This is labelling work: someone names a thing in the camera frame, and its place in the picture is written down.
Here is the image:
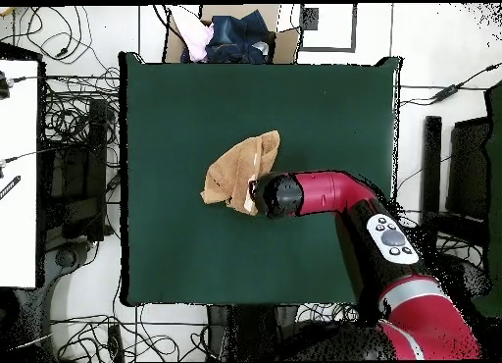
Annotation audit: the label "black striped bar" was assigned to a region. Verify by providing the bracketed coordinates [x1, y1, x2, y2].
[0, 175, 22, 201]

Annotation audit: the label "pink garment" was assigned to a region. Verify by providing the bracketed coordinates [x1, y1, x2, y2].
[172, 5, 216, 63]

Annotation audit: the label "black power adapter with cable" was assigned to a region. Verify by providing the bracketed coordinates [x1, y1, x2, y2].
[399, 62, 502, 107]

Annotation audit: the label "black equipment rack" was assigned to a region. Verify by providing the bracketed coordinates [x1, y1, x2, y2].
[38, 97, 109, 242]

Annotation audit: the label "dark blue jeans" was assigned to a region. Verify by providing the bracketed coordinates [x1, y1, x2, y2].
[204, 9, 276, 65]

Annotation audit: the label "dark green cloth on side table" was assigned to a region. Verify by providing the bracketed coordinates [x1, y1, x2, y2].
[465, 79, 502, 319]

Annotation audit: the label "brown cardboard box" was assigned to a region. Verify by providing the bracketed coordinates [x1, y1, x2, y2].
[162, 4, 301, 65]

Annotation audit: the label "tan terry towel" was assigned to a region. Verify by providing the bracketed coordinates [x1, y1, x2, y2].
[200, 130, 281, 216]

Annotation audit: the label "long black bar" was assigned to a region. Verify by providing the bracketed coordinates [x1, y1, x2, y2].
[419, 115, 443, 255]

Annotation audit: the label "black power strip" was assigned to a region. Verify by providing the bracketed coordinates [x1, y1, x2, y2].
[106, 324, 126, 363]

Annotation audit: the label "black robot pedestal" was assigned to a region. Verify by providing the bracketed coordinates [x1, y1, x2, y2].
[206, 304, 301, 362]

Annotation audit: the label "white desk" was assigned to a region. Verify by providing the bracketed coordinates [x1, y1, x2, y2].
[0, 58, 40, 289]

